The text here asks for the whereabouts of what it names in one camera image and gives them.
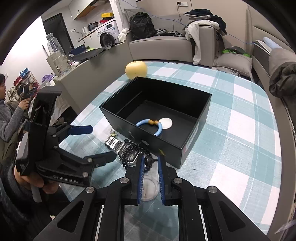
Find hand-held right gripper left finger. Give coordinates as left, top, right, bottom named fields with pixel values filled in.
left=35, top=154, right=145, bottom=241

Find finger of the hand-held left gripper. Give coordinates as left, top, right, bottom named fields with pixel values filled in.
left=47, top=125, right=93, bottom=149
left=57, top=148, right=117, bottom=181

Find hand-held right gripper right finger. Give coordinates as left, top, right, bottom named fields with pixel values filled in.
left=158, top=155, right=271, bottom=241

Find white round disc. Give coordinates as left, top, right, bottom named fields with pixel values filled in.
left=159, top=118, right=173, bottom=130
left=141, top=173, right=161, bottom=201

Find silver metal wristwatch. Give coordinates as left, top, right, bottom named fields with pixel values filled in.
left=105, top=136, right=142, bottom=168

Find black bead bracelet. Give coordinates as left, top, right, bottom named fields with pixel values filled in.
left=121, top=141, right=159, bottom=172

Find blue bangle bracelet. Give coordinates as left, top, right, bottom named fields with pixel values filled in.
left=136, top=119, right=163, bottom=137

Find black cardboard box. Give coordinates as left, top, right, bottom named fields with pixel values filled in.
left=99, top=77, right=212, bottom=169

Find person's left forearm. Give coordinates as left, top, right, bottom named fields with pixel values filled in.
left=0, top=162, right=70, bottom=241

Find person's left hand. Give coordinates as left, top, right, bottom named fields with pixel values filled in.
left=14, top=166, right=59, bottom=194

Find grey low upholstered block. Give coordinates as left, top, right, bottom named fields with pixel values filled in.
left=53, top=44, right=134, bottom=114

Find shoe rack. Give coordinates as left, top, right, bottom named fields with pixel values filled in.
left=7, top=67, right=40, bottom=100

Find teal checked tablecloth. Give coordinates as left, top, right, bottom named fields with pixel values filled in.
left=52, top=61, right=282, bottom=235

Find black curved mat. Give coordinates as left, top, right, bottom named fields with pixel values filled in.
left=69, top=45, right=114, bottom=62

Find clear plastic water bottle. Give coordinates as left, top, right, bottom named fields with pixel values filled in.
left=46, top=33, right=71, bottom=76

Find yellow apple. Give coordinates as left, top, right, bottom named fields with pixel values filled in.
left=125, top=60, right=148, bottom=80

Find white washing machine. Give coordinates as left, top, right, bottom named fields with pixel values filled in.
left=95, top=19, right=121, bottom=47

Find dark door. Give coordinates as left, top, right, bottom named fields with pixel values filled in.
left=43, top=14, right=75, bottom=52

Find white cloth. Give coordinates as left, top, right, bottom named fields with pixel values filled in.
left=118, top=28, right=131, bottom=42

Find grey sofa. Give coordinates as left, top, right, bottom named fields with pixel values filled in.
left=124, top=9, right=219, bottom=68

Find black backpack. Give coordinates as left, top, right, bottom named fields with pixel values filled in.
left=129, top=12, right=156, bottom=40

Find grey clothes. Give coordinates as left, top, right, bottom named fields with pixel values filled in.
left=216, top=66, right=241, bottom=77

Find grey floor cushion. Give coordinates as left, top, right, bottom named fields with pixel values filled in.
left=213, top=52, right=254, bottom=78

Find light grey hoodie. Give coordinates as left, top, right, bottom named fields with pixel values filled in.
left=185, top=20, right=221, bottom=66

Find grey upholstered bed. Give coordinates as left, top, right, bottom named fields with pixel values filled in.
left=246, top=5, right=296, bottom=163

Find dark olive duvet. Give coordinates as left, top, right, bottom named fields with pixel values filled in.
left=268, top=61, right=296, bottom=98

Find dark jacket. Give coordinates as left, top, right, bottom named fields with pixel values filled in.
left=184, top=9, right=227, bottom=36

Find grey blanket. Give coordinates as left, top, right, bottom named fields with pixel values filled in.
left=268, top=47, right=296, bottom=77

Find light blue pillow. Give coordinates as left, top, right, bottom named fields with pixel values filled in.
left=264, top=37, right=282, bottom=49

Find blue cable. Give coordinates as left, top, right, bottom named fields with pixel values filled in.
left=153, top=13, right=255, bottom=45

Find black cable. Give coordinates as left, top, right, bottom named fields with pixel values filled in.
left=176, top=5, right=186, bottom=31

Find green and black strap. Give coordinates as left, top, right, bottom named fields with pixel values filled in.
left=222, top=46, right=251, bottom=58

